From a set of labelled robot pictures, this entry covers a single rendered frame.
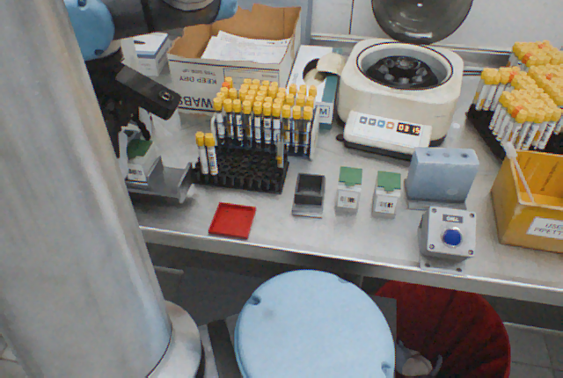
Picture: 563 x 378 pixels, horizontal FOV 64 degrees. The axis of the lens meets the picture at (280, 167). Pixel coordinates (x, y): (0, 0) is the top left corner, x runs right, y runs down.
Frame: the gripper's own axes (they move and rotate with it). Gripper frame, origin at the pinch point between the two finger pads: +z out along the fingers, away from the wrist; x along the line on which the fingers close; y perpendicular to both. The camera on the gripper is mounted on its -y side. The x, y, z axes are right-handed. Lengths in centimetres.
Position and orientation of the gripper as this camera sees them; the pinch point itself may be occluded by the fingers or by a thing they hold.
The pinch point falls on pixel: (138, 156)
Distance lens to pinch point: 81.1
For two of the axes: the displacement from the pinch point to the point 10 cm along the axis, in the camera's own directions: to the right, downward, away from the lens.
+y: -9.8, -1.2, 1.4
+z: 0.0, 7.4, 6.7
